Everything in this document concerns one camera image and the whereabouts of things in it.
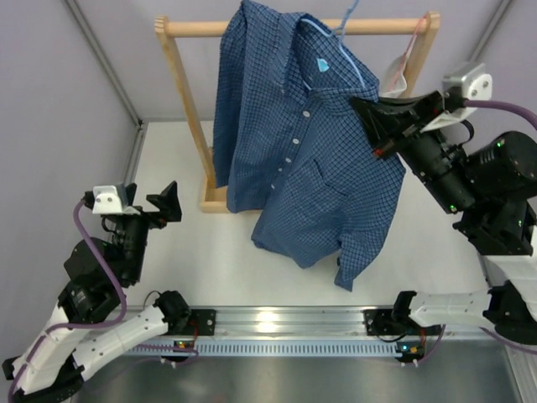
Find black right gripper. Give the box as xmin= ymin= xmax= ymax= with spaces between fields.
xmin=352 ymin=94 xmax=482 ymax=218

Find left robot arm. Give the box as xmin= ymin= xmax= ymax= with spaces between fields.
xmin=2 ymin=181 xmax=191 ymax=402

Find blue wire hanger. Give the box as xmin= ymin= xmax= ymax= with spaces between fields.
xmin=300 ymin=0 xmax=367 ymax=90

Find wooden clothes rack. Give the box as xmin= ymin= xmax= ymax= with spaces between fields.
xmin=154 ymin=11 xmax=441 ymax=213

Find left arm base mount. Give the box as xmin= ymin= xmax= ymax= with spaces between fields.
xmin=154 ymin=290 xmax=216 ymax=352

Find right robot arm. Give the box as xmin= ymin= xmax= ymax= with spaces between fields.
xmin=350 ymin=90 xmax=536 ymax=346

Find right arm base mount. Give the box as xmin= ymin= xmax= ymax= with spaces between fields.
xmin=364 ymin=290 xmax=441 ymax=343

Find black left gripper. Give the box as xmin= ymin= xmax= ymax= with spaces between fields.
xmin=113 ymin=181 xmax=182 ymax=285

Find aluminium frame post right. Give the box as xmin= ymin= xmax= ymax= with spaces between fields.
xmin=434 ymin=0 xmax=515 ymax=123

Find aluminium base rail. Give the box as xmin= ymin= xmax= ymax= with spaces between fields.
xmin=121 ymin=305 xmax=487 ymax=339

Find aluminium frame post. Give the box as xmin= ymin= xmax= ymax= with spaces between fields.
xmin=434 ymin=0 xmax=515 ymax=123
xmin=62 ymin=0 xmax=146 ymax=127

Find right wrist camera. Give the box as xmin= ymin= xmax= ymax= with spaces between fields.
xmin=421 ymin=61 xmax=493 ymax=133

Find white shirt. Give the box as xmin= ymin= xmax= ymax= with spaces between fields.
xmin=379 ymin=55 xmax=408 ymax=98

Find grey slotted cable duct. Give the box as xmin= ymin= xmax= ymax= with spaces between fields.
xmin=128 ymin=339 xmax=423 ymax=358

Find pink wire hanger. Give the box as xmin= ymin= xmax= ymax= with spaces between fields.
xmin=388 ymin=15 xmax=426 ymax=92

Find aluminium frame post left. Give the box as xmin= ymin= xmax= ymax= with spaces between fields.
xmin=62 ymin=0 xmax=146 ymax=127

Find blue checked shirt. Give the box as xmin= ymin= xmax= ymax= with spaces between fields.
xmin=213 ymin=1 xmax=405 ymax=290

